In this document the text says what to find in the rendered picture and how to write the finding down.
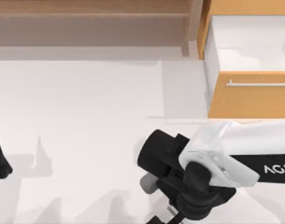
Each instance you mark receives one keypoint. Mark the pale grey rounded box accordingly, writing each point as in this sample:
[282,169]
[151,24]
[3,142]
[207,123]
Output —
[148,184]

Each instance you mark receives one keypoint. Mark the pale wooden drawer front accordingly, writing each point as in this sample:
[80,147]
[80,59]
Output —
[252,102]

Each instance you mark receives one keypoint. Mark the wooden cupboard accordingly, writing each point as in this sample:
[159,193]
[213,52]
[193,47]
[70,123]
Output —
[204,28]

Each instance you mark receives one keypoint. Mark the white pulled-out drawer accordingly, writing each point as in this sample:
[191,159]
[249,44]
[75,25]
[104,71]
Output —
[247,42]

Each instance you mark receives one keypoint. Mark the wooden open shelf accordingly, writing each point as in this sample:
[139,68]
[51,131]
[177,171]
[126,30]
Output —
[91,25]

